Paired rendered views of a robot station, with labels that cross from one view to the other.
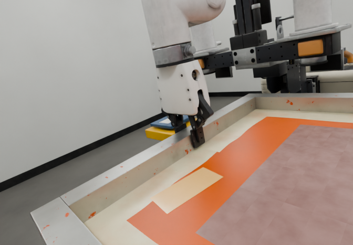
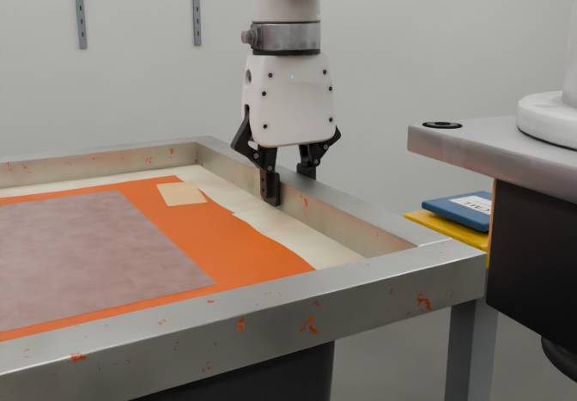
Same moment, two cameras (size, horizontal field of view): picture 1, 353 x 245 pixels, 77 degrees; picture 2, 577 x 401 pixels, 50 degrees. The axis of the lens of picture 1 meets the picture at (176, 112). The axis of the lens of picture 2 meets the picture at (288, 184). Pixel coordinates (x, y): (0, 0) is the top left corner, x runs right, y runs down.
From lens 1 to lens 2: 0.92 m
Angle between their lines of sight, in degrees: 98
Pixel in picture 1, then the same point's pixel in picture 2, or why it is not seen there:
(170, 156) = (246, 179)
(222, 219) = (112, 197)
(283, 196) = (89, 217)
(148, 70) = not seen: outside the picture
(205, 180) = (177, 199)
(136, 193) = (210, 178)
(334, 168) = (73, 248)
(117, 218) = (183, 173)
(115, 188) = (212, 159)
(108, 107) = not seen: outside the picture
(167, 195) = (182, 185)
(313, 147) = (127, 258)
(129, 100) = not seen: outside the picture
